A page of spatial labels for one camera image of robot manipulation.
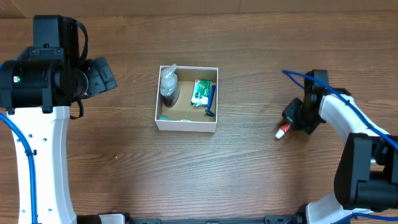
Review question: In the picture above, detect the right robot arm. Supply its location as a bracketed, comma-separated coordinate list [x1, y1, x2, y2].
[266, 70, 397, 223]

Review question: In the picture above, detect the clear pump soap bottle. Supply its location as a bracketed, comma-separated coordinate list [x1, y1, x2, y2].
[160, 64, 180, 108]

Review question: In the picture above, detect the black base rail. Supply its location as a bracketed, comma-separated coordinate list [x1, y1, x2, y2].
[76, 212, 307, 224]

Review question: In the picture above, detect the green white toothbrush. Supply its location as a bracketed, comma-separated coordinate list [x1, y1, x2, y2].
[159, 115, 191, 122]

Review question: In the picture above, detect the left blue cable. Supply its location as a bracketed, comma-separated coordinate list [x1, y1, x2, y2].
[0, 57, 39, 224]

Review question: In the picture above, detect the green soap bar packet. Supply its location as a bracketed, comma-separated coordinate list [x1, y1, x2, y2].
[191, 79, 212, 107]

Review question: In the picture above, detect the right blue cable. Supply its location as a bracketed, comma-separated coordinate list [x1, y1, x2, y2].
[281, 70, 398, 224]

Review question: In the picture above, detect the blue disposable razor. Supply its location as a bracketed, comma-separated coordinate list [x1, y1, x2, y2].
[205, 85, 216, 117]

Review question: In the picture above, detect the Colgate toothpaste tube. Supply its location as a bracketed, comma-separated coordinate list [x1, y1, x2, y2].
[275, 123, 291, 139]

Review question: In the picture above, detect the blue cable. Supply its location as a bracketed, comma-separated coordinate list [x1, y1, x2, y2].
[0, 57, 39, 224]
[281, 70, 398, 224]

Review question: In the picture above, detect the white cardboard box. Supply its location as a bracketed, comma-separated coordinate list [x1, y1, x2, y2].
[155, 65, 219, 133]

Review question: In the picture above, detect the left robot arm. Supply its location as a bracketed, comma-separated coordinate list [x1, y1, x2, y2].
[1, 15, 129, 223]

